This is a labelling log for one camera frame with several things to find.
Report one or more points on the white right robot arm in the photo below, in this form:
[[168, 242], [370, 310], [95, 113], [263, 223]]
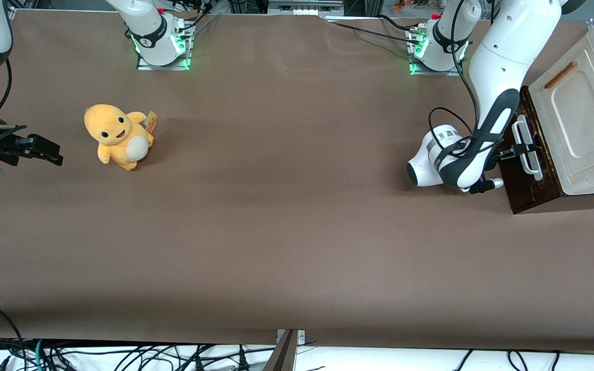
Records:
[[152, 36]]

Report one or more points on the yellow plush toy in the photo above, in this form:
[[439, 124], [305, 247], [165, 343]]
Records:
[[116, 136]]

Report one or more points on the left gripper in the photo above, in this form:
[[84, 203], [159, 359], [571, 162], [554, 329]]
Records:
[[506, 153]]

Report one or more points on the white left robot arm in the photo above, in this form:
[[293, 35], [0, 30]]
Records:
[[503, 51]]

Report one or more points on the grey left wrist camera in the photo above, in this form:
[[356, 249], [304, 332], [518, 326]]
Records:
[[494, 184]]

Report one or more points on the grey metal frame rail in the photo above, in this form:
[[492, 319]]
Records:
[[304, 7]]

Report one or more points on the metal table edge bracket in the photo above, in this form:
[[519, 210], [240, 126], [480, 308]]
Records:
[[289, 350]]

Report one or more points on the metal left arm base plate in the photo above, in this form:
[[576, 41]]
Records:
[[436, 72]]

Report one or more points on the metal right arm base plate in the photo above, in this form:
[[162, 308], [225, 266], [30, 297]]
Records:
[[163, 66]]

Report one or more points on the white wooden drawer cabinet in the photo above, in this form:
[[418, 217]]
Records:
[[586, 118]]

